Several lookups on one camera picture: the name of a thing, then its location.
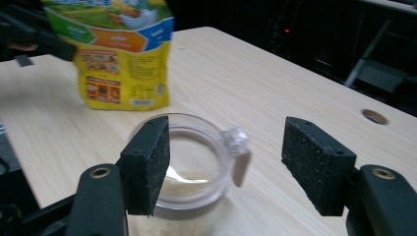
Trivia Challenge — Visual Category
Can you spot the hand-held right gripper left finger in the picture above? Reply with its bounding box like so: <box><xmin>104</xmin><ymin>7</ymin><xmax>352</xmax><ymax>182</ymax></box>
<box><xmin>116</xmin><ymin>115</ymin><xmax>171</xmax><ymax>217</ymax></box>

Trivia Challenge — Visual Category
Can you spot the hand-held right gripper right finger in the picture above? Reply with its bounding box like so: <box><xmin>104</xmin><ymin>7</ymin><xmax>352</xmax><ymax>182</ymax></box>
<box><xmin>280</xmin><ymin>116</ymin><xmax>358</xmax><ymax>217</ymax></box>

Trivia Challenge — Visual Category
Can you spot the clear plastic jar with lid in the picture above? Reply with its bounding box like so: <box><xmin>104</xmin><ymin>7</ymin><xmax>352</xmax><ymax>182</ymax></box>
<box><xmin>126</xmin><ymin>112</ymin><xmax>253</xmax><ymax>236</ymax></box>

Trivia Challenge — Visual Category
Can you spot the yellow pouch with green cap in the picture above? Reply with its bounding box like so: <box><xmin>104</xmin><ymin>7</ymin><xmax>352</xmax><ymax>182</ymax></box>
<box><xmin>42</xmin><ymin>0</ymin><xmax>175</xmax><ymax>112</ymax></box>

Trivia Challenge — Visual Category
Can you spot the grey tape strip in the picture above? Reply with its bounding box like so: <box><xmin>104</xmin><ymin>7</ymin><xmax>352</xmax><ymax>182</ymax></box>
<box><xmin>14</xmin><ymin>54</ymin><xmax>33</xmax><ymax>68</ymax></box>

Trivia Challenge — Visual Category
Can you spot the white box under desk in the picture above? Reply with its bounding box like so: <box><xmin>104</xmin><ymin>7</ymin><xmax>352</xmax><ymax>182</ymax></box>
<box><xmin>355</xmin><ymin>60</ymin><xmax>411</xmax><ymax>95</ymax></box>

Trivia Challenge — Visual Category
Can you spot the white desk leg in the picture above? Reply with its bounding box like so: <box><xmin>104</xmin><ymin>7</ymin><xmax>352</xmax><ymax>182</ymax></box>
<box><xmin>343</xmin><ymin>19</ymin><xmax>392</xmax><ymax>89</ymax></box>

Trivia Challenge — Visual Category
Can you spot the dark device with red light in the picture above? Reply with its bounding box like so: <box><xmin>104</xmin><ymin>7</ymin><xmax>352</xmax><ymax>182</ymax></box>
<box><xmin>265</xmin><ymin>9</ymin><xmax>316</xmax><ymax>67</ymax></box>

